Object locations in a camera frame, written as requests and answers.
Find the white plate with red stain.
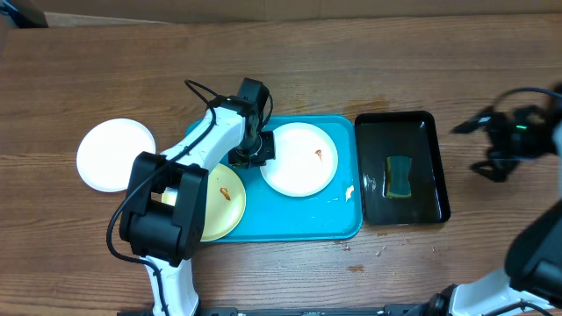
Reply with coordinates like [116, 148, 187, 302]
[260, 122, 339, 198]

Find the green yellow sponge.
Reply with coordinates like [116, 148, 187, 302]
[385, 155, 412, 198]

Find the white plate front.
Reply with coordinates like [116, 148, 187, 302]
[76, 118, 156, 192]

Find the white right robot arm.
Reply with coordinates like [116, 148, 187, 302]
[410, 105, 561, 315]

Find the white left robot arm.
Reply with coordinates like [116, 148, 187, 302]
[106, 78, 275, 315]

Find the blue plastic tray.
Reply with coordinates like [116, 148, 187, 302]
[218, 115, 363, 243]

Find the black rectangular tray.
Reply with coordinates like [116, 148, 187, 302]
[355, 111, 451, 226]

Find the yellow green plate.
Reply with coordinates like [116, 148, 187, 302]
[160, 162, 248, 243]

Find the brown cardboard backdrop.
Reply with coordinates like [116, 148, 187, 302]
[32, 0, 561, 23]

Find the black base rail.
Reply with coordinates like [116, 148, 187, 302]
[118, 303, 431, 316]

